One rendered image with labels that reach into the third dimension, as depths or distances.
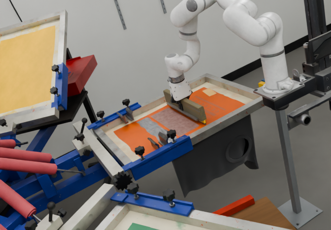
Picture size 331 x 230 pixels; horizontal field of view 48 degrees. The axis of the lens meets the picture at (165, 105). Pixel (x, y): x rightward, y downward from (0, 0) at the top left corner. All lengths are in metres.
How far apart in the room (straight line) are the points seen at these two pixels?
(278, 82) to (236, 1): 0.36
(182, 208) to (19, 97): 1.41
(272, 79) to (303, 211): 1.29
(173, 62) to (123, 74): 2.19
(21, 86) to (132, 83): 1.80
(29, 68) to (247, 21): 1.52
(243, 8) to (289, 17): 3.67
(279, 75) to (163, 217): 0.71
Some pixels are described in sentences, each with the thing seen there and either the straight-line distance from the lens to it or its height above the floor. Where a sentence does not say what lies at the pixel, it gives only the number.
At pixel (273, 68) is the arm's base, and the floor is 1.24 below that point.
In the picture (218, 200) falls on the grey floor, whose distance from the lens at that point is 2.86.
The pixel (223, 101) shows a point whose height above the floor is 0.95.
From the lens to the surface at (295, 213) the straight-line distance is 2.66.
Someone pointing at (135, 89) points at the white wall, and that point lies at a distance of 4.05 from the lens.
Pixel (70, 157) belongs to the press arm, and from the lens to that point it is 1.80.
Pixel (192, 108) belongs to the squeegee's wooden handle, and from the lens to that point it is 1.85.
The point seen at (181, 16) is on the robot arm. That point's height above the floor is 1.51.
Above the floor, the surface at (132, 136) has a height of 0.95.
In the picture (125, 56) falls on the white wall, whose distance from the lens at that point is 3.94.
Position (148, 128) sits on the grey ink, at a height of 0.96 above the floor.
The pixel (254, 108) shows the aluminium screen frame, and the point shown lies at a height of 0.97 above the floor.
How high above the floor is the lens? 1.84
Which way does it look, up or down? 24 degrees down
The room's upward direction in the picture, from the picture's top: 18 degrees counter-clockwise
